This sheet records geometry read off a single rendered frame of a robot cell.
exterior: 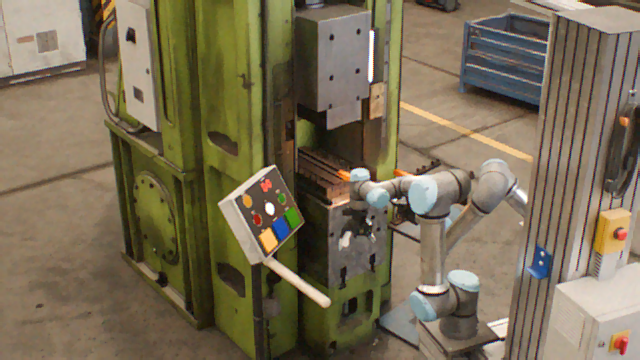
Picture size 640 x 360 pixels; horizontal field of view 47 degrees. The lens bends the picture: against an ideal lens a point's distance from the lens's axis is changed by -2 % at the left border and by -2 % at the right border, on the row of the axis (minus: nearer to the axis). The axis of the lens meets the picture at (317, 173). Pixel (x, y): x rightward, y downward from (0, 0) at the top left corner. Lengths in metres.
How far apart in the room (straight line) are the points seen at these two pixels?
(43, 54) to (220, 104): 4.97
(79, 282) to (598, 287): 3.18
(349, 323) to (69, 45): 5.33
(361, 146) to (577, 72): 1.69
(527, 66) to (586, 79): 4.88
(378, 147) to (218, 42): 0.98
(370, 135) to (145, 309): 1.65
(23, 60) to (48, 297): 4.07
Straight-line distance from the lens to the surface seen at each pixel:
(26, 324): 4.49
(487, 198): 2.90
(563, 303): 2.45
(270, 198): 3.09
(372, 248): 3.75
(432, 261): 2.60
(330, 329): 3.83
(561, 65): 2.33
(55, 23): 8.32
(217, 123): 3.59
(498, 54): 7.29
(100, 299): 4.56
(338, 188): 3.50
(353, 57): 3.31
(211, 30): 3.46
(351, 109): 3.39
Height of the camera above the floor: 2.57
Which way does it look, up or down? 26 degrees down
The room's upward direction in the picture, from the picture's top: straight up
